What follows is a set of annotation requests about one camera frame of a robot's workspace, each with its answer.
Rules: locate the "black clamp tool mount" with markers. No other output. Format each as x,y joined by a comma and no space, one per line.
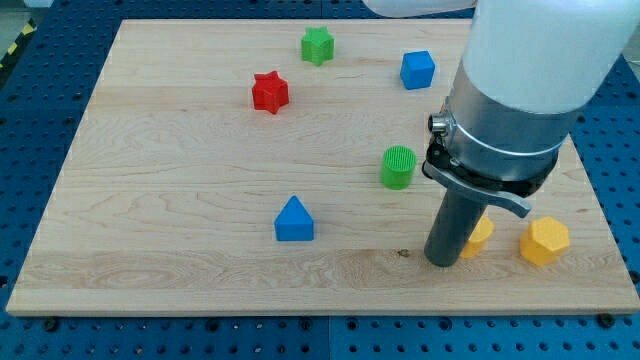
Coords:
510,195

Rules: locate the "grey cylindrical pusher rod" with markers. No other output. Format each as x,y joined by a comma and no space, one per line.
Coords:
455,221

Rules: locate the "yellow heart block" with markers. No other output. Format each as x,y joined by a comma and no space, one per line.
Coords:
478,238

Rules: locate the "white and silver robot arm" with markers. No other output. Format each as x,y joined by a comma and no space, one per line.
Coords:
528,69

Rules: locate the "yellow hexagon block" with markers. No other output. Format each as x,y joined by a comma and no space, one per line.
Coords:
544,241

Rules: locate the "green cylinder block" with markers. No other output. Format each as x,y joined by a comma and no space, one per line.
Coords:
398,164

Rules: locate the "blue cube block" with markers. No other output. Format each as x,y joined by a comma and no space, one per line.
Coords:
417,70

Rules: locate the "blue triangle block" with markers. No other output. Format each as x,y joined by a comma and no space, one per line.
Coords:
294,222

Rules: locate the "green star block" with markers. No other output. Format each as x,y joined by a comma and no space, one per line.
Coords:
317,45

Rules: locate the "red star block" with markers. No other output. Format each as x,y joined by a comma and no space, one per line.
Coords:
270,92

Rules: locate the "wooden board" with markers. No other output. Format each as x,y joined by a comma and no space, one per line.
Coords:
166,201

